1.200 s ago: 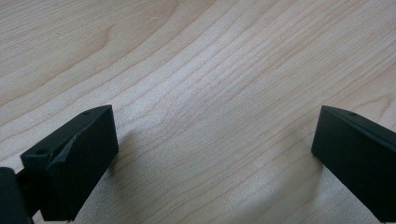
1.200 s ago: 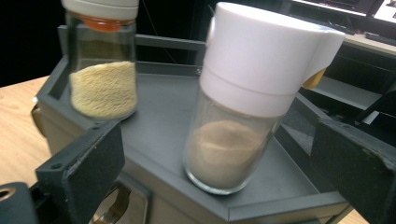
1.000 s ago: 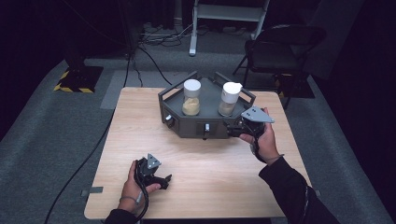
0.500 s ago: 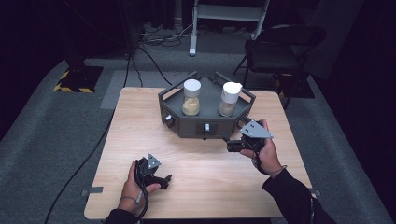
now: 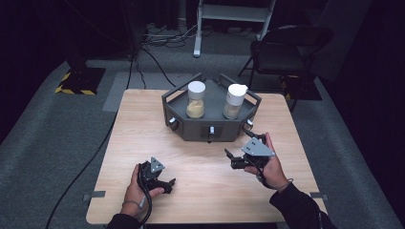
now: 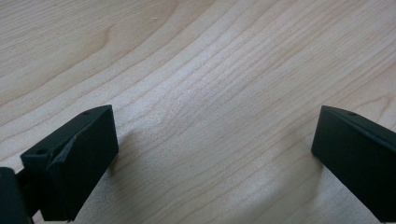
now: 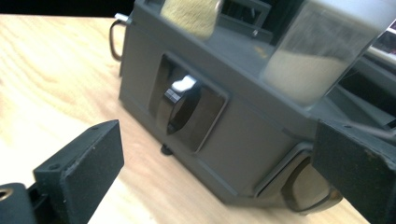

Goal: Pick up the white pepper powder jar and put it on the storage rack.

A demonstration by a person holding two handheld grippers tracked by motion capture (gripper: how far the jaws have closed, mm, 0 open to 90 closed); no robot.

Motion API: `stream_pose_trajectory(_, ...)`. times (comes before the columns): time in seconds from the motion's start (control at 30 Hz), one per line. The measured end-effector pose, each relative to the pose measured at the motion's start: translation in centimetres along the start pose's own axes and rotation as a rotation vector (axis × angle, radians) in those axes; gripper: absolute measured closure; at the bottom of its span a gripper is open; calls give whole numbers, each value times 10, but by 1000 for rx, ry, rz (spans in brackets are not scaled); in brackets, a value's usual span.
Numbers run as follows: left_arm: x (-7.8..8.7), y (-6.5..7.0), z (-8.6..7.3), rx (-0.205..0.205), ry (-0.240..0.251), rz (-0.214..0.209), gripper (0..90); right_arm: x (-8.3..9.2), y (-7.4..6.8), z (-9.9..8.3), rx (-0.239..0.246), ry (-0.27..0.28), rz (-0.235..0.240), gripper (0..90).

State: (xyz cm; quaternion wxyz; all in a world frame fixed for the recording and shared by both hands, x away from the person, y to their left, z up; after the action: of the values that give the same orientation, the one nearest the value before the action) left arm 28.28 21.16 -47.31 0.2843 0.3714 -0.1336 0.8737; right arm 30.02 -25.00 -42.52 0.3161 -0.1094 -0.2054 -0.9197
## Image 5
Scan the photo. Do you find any grey corner rack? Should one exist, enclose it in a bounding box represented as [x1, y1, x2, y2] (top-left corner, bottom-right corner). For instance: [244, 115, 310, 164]
[160, 72, 263, 143]

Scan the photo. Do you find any grey tape strip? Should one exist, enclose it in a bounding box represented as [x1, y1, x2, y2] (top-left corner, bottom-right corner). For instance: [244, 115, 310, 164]
[309, 192, 330, 201]
[82, 190, 107, 202]

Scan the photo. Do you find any person's left hand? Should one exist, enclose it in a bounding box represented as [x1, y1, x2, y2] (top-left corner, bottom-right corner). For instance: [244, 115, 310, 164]
[119, 163, 165, 219]

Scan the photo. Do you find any long black floor cable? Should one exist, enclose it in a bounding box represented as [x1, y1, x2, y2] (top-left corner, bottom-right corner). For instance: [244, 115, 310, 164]
[44, 52, 137, 229]

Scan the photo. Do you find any yellow powder jar grey lid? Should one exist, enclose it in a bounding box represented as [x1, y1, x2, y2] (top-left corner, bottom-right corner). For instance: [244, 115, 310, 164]
[185, 80, 207, 120]

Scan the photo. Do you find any left hand-held gripper cable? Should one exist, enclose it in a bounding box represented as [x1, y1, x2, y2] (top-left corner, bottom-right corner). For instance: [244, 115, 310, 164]
[136, 163, 154, 228]

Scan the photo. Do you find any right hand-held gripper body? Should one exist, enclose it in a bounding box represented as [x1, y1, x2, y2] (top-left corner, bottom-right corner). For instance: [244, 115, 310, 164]
[234, 128, 277, 170]

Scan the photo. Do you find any white metal stand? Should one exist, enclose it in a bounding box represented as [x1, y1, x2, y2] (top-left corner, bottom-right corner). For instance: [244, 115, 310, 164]
[192, 0, 277, 59]

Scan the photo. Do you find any right hand-held gripper cable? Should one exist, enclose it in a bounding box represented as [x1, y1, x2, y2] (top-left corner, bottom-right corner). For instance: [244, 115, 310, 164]
[247, 156, 279, 191]

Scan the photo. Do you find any hand-held gripper cable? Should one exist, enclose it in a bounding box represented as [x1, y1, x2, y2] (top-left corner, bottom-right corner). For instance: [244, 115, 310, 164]
[247, 156, 279, 191]
[136, 163, 154, 228]

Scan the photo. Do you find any black folding chair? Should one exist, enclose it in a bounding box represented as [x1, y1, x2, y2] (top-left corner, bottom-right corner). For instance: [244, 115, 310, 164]
[238, 24, 335, 113]

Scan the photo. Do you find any white powder jar spout lid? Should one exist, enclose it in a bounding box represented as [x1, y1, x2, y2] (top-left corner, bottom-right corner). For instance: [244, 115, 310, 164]
[222, 83, 249, 121]

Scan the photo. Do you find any person's right hand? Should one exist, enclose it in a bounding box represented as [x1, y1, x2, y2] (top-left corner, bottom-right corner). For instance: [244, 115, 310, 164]
[244, 131, 291, 193]

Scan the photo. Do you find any tangle of cables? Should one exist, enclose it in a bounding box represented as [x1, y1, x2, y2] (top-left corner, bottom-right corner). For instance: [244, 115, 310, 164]
[139, 22, 200, 50]

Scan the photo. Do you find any thin wrist band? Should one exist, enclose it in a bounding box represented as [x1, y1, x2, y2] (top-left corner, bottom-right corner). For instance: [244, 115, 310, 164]
[121, 198, 141, 210]

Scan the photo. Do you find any black yellow striped base plate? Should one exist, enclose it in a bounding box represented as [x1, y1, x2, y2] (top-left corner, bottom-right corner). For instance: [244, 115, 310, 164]
[53, 67, 107, 96]
[280, 73, 324, 102]

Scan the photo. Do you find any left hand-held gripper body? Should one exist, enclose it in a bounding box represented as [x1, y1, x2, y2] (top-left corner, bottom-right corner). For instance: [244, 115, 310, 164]
[137, 156, 167, 193]

